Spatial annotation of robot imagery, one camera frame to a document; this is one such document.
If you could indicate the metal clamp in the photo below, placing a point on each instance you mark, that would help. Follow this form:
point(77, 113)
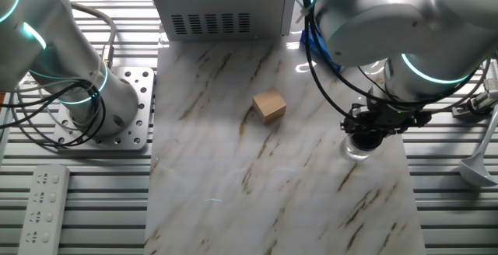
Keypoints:
point(461, 110)

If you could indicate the silver depth camera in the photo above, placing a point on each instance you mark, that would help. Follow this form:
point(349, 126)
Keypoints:
point(492, 72)

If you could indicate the wooden block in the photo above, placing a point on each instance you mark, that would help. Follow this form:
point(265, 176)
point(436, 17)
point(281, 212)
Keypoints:
point(268, 105)

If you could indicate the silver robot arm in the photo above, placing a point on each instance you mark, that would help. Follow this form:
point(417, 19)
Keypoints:
point(389, 22)

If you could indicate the clear glass jar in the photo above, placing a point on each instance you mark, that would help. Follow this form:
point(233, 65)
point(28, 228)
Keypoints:
point(352, 154)

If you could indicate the white power strip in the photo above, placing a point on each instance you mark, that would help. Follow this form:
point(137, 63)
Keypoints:
point(43, 208)

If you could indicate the blue tissue pack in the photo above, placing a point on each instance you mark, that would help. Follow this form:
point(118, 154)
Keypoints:
point(319, 53)

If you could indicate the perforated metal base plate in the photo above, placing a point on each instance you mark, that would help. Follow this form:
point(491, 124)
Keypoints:
point(142, 103)

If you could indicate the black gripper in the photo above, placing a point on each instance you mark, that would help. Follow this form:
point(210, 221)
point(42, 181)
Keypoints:
point(383, 117)

